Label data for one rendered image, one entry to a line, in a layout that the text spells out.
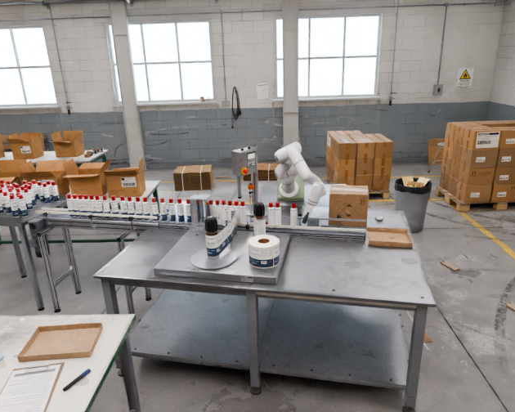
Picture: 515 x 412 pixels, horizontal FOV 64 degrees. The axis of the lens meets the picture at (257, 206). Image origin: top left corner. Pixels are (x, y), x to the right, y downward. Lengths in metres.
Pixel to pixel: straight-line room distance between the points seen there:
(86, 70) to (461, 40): 7.21
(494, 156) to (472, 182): 0.43
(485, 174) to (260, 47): 4.61
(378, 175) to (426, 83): 2.90
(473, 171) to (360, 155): 1.54
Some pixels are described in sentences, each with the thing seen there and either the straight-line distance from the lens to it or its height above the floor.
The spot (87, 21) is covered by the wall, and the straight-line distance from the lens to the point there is 9.14.
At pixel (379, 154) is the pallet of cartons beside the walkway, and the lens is 6.59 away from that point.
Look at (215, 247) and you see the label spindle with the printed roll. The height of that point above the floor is 0.98.
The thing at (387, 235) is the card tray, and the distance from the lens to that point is 3.32.
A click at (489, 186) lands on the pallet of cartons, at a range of 6.54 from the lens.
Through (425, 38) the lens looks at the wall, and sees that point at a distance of 8.96.
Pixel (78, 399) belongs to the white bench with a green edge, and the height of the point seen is 0.80.
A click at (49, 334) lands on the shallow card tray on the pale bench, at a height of 0.80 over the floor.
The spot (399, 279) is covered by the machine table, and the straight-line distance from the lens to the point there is 2.73.
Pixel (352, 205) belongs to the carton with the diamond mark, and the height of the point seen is 1.03.
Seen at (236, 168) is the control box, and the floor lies 1.34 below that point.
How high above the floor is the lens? 2.13
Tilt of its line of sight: 20 degrees down
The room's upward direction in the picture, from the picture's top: 2 degrees counter-clockwise
